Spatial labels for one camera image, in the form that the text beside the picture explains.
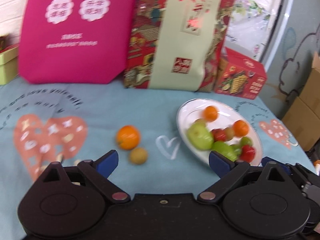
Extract red strawberry-like fruit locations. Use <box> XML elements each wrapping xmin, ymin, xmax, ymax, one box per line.
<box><xmin>239</xmin><ymin>145</ymin><xmax>256</xmax><ymax>163</ymax></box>

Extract orange mandarin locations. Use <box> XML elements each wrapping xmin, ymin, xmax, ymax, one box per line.
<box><xmin>232</xmin><ymin>120</ymin><xmax>249</xmax><ymax>138</ymax></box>
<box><xmin>116</xmin><ymin>125</ymin><xmax>140</xmax><ymax>150</ymax></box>
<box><xmin>202</xmin><ymin>106</ymin><xmax>219</xmax><ymax>122</ymax></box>

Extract brown kiwi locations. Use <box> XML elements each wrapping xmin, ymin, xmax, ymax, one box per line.
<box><xmin>223</xmin><ymin>126</ymin><xmax>235</xmax><ymax>141</ymax></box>
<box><xmin>129</xmin><ymin>147</ymin><xmax>148</xmax><ymax>165</ymax></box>

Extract orange mandarin top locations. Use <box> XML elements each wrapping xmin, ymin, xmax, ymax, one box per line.
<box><xmin>202</xmin><ymin>106</ymin><xmax>219</xmax><ymax>122</ymax></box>

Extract large green fruit lower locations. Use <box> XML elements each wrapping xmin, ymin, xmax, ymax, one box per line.
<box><xmin>212</xmin><ymin>141</ymin><xmax>238</xmax><ymax>161</ymax></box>

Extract large green fruit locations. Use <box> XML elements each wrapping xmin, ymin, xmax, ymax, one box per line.
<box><xmin>212</xmin><ymin>141</ymin><xmax>238</xmax><ymax>161</ymax></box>
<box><xmin>186</xmin><ymin>122</ymin><xmax>214</xmax><ymax>151</ymax></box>

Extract small green fruit front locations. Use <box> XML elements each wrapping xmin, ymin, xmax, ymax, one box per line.
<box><xmin>231</xmin><ymin>144</ymin><xmax>242</xmax><ymax>157</ymax></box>

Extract small green grape fruit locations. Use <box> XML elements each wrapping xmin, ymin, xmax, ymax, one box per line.
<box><xmin>240</xmin><ymin>137</ymin><xmax>253</xmax><ymax>147</ymax></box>

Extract red fruit plate centre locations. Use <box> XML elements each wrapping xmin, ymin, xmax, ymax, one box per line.
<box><xmin>211</xmin><ymin>129</ymin><xmax>226</xmax><ymax>142</ymax></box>

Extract brown kiwi on plate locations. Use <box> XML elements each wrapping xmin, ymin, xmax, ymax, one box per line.
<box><xmin>223</xmin><ymin>126</ymin><xmax>235</xmax><ymax>141</ymax></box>

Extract large green fruit upper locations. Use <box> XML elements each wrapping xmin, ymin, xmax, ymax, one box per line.
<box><xmin>186</xmin><ymin>122</ymin><xmax>214</xmax><ymax>151</ymax></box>

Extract white round plate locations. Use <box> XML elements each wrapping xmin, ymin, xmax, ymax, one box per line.
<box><xmin>176</xmin><ymin>99</ymin><xmax>263</xmax><ymax>166</ymax></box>

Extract light blue printed tablecloth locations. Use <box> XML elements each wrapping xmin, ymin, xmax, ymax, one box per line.
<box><xmin>1</xmin><ymin>78</ymin><xmax>313</xmax><ymax>239</ymax></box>

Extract stacked cardboard boxes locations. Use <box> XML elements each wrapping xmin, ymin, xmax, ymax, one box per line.
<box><xmin>282</xmin><ymin>53</ymin><xmax>320</xmax><ymax>151</ymax></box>

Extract red cracker box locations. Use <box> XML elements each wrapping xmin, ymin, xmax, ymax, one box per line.
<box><xmin>214</xmin><ymin>48</ymin><xmax>267</xmax><ymax>100</ymax></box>

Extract magenta tote bag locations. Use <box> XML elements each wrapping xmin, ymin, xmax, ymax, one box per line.
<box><xmin>18</xmin><ymin>0</ymin><xmax>136</xmax><ymax>84</ymax></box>

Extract light green box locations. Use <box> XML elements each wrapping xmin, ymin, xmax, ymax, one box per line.
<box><xmin>0</xmin><ymin>35</ymin><xmax>18</xmax><ymax>86</ymax></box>

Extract red and cream gift bag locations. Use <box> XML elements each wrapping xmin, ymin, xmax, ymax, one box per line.
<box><xmin>124</xmin><ymin>0</ymin><xmax>235</xmax><ymax>92</ymax></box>

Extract floral plastic bag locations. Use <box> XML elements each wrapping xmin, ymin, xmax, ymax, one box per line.
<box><xmin>224</xmin><ymin>0</ymin><xmax>281</xmax><ymax>61</ymax></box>

